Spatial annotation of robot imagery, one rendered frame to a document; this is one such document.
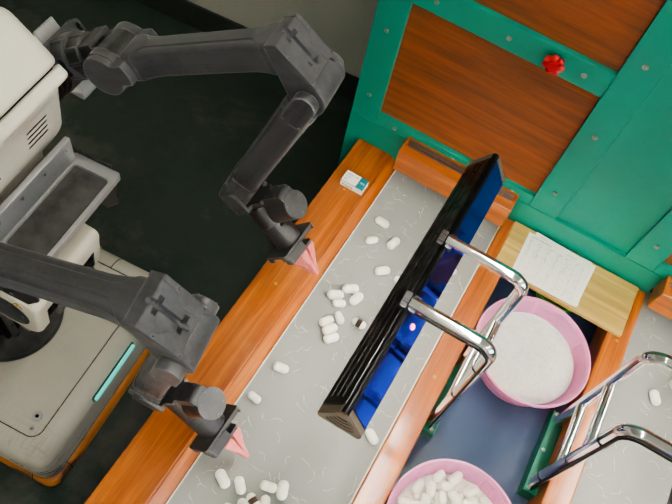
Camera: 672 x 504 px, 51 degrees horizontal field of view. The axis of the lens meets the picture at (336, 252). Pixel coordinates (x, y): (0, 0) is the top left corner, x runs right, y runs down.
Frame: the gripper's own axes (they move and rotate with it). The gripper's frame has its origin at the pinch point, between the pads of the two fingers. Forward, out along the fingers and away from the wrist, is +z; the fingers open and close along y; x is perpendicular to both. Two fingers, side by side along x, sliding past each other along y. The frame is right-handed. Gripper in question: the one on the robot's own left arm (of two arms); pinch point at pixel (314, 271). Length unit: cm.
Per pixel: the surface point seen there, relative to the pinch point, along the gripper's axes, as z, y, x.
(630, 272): 51, 46, -35
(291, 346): 10.0, -12.4, 6.9
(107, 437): 26, -37, 90
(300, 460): 20.9, -32.1, -2.3
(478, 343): 9.5, -10.3, -41.9
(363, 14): -8, 125, 65
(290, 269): 1.0, 2.2, 11.2
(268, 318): 2.9, -10.7, 9.6
